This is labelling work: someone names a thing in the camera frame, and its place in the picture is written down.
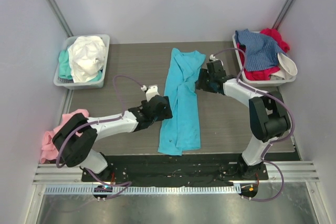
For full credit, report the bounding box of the cyan t shirt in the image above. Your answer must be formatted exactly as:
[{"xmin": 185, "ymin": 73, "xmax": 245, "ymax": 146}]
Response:
[{"xmin": 158, "ymin": 48, "xmax": 205, "ymax": 156}]

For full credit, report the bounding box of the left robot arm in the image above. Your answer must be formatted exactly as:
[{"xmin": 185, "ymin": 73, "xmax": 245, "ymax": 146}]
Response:
[{"xmin": 52, "ymin": 95, "xmax": 173, "ymax": 181}]

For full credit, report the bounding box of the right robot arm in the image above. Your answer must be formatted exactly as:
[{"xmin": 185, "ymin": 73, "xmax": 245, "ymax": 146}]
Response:
[{"xmin": 196, "ymin": 60, "xmax": 294, "ymax": 179}]

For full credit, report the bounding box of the right grey plastic basket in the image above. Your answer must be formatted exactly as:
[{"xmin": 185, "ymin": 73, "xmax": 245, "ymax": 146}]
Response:
[{"xmin": 232, "ymin": 34, "xmax": 296, "ymax": 88}]

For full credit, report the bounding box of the red t shirt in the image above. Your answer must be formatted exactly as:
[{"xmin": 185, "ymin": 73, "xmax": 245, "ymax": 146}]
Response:
[{"xmin": 237, "ymin": 28, "xmax": 290, "ymax": 81}]

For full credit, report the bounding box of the blue patterned t shirt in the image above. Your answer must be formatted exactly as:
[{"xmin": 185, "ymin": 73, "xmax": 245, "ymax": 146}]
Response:
[{"xmin": 235, "ymin": 29, "xmax": 285, "ymax": 71}]

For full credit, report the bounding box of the cream white t shirt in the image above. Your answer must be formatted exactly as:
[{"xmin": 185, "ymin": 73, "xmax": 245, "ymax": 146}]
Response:
[{"xmin": 270, "ymin": 53, "xmax": 298, "ymax": 80}]

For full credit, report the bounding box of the teal green t shirt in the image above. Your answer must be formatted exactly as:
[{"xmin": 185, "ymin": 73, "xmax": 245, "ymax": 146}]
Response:
[{"xmin": 58, "ymin": 50, "xmax": 102, "ymax": 83}]

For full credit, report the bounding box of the pink t shirt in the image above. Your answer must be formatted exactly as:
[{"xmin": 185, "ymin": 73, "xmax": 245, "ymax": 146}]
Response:
[{"xmin": 40, "ymin": 109, "xmax": 89, "ymax": 164}]

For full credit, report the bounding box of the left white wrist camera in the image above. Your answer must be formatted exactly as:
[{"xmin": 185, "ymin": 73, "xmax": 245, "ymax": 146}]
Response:
[{"xmin": 141, "ymin": 84, "xmax": 160, "ymax": 102}]

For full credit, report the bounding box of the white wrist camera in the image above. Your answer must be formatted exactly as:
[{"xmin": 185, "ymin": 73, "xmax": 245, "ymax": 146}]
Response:
[
  {"xmin": 209, "ymin": 55, "xmax": 223, "ymax": 65},
  {"xmin": 141, "ymin": 84, "xmax": 160, "ymax": 102}
]

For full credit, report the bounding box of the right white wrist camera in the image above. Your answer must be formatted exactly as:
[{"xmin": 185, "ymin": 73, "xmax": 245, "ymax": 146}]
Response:
[{"xmin": 209, "ymin": 55, "xmax": 223, "ymax": 65}]

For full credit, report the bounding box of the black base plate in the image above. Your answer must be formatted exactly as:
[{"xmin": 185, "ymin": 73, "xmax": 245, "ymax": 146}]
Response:
[{"xmin": 81, "ymin": 154, "xmax": 269, "ymax": 187}]

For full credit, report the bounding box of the slotted cable duct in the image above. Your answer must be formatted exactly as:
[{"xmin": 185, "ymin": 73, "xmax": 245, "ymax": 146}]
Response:
[{"xmin": 45, "ymin": 184, "xmax": 241, "ymax": 195}]

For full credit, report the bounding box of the right aluminium frame post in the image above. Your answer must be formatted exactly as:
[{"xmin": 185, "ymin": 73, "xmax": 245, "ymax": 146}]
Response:
[{"xmin": 271, "ymin": 0, "xmax": 313, "ymax": 30}]

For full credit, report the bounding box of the aluminium frame post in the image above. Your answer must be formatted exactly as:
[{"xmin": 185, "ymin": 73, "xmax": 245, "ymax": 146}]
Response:
[
  {"xmin": 46, "ymin": 0, "xmax": 73, "ymax": 37},
  {"xmin": 271, "ymin": 0, "xmax": 313, "ymax": 30}
]

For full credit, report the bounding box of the left aluminium frame post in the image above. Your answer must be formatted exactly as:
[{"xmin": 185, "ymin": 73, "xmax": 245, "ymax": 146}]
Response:
[{"xmin": 46, "ymin": 0, "xmax": 73, "ymax": 37}]

